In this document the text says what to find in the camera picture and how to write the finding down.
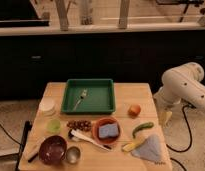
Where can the orange plate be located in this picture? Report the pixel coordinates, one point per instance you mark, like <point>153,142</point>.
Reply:
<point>101,122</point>

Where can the maroon bowl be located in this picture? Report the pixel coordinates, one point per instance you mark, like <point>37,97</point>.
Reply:
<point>52,150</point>

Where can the silver fork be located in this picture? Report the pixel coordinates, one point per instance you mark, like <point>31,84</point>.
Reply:
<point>82,96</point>

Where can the orange red apple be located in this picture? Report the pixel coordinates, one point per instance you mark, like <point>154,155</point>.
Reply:
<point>134,110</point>

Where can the yellow banana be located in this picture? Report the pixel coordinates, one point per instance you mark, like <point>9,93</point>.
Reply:
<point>132,145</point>

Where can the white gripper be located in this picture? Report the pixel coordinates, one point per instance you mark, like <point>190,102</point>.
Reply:
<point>163,109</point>

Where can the small green cup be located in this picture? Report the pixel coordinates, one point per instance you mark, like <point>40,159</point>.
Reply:
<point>54,126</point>

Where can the blue sponge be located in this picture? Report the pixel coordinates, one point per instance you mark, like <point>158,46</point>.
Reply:
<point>108,130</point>

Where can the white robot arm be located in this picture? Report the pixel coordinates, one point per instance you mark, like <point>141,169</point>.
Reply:
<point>180,83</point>

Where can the bunch of brown grapes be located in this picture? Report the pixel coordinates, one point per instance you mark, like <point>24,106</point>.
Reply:
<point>82,125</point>

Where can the green plastic tray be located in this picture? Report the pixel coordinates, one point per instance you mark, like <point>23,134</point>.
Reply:
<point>100,97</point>

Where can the blue grey cloth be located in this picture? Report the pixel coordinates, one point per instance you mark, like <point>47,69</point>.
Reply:
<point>150,150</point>

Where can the small metal cup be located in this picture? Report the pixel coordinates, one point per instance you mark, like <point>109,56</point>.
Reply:
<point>73,155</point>

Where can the white handled spatula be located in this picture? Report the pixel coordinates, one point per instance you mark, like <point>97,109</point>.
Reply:
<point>80,136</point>

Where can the green cucumber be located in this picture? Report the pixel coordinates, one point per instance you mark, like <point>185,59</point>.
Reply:
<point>143,126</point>

